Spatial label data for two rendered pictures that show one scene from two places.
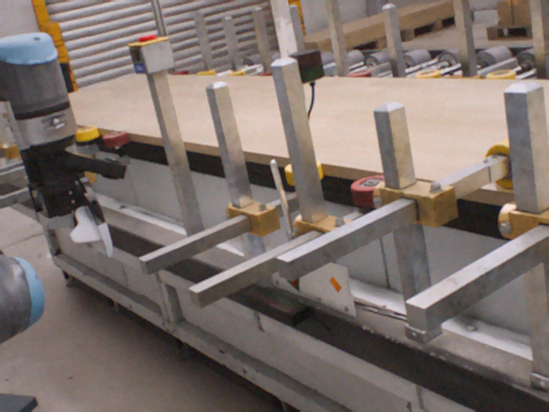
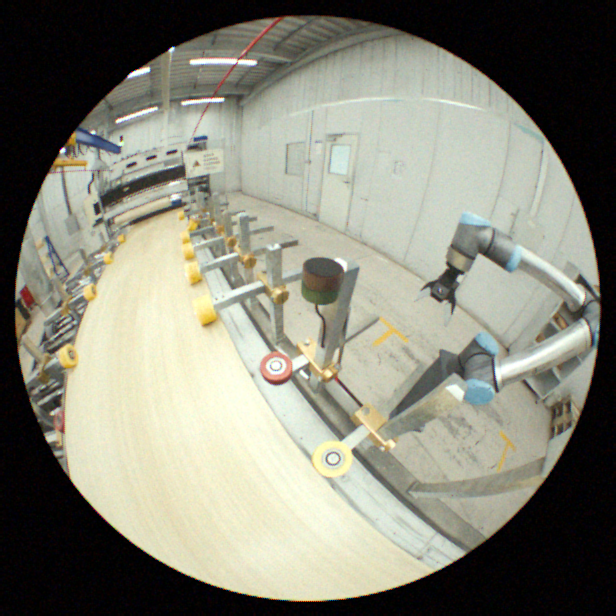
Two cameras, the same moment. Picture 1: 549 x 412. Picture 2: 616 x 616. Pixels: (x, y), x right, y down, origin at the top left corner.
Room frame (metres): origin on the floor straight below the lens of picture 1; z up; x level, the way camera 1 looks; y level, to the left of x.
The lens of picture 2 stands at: (1.62, -0.14, 1.31)
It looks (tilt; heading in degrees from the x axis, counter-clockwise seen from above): 43 degrees down; 173
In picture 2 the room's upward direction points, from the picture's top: 5 degrees clockwise
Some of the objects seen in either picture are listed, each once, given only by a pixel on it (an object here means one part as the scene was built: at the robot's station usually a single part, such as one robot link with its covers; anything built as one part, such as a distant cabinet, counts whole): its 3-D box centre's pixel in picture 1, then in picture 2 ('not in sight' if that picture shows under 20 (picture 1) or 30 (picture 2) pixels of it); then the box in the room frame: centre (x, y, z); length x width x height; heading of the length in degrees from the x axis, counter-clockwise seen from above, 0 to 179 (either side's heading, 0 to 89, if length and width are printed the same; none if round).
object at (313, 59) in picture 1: (305, 59); (322, 273); (1.38, -0.10, 1.16); 0.06 x 0.06 x 0.02
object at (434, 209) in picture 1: (412, 201); (271, 286); (1.13, -0.20, 0.95); 0.13 x 0.06 x 0.05; 33
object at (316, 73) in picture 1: (307, 72); (320, 286); (1.38, -0.10, 1.14); 0.06 x 0.06 x 0.02
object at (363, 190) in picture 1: (376, 208); (277, 374); (1.39, -0.18, 0.85); 0.08 x 0.08 x 0.11
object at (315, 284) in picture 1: (306, 277); (329, 383); (1.37, -0.02, 0.75); 0.26 x 0.01 x 0.10; 33
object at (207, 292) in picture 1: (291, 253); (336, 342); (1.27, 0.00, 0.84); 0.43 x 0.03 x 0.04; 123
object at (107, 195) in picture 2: not in sight; (158, 208); (-0.78, -2.08, 0.95); 1.65 x 0.70 x 1.90; 123
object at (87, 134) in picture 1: (89, 143); not in sight; (2.66, 0.61, 0.85); 0.08 x 0.08 x 0.11
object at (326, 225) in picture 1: (325, 231); (315, 361); (1.34, -0.07, 0.85); 0.13 x 0.06 x 0.05; 33
